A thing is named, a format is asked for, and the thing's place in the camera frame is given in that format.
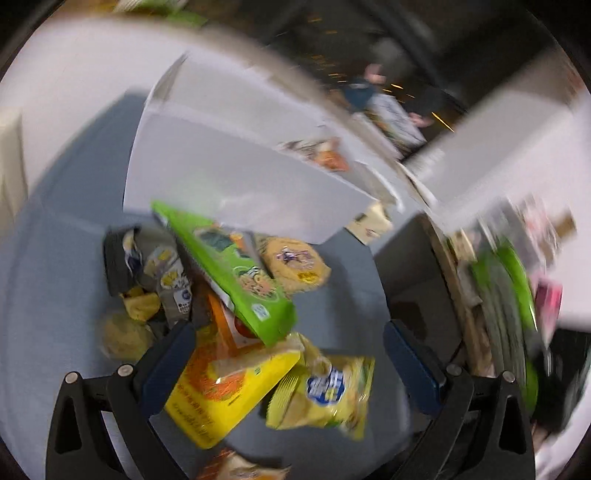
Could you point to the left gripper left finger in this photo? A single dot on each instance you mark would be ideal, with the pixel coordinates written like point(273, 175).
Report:
point(136, 393)

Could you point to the beige tissue pack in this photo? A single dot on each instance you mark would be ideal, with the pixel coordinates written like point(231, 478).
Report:
point(371, 224)

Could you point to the green snack box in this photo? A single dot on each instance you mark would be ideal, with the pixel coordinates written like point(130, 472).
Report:
point(243, 286)

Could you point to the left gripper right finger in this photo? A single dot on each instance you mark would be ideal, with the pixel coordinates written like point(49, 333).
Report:
point(442, 392)

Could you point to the black silver snack bag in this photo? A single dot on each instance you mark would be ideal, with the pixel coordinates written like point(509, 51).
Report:
point(147, 256)

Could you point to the clear jar yellow candy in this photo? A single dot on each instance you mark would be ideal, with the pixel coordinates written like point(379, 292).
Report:
point(124, 339)

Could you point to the small yellow wrapped snack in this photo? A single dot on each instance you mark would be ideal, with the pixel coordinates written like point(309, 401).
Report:
point(140, 305)

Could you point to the printed tissue box on sill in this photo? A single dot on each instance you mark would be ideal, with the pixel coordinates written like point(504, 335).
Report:
point(385, 113)

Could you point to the yellow snack packet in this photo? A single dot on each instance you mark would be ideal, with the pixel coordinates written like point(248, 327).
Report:
point(206, 406)

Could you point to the yellow chips bag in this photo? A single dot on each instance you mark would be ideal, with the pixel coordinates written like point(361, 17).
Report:
point(323, 391)

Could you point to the pink flamingo ornament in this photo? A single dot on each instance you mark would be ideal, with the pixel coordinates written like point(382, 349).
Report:
point(373, 74)

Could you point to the white storage box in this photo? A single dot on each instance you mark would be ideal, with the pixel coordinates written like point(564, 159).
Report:
point(208, 142)

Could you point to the orange snack in box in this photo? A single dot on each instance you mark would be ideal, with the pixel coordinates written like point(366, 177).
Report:
point(325, 153)

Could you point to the round yellow cookie pack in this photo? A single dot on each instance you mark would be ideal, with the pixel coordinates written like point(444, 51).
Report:
point(294, 264)

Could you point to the orange flying cake packet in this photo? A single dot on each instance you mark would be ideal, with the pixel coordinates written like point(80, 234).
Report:
point(234, 336)

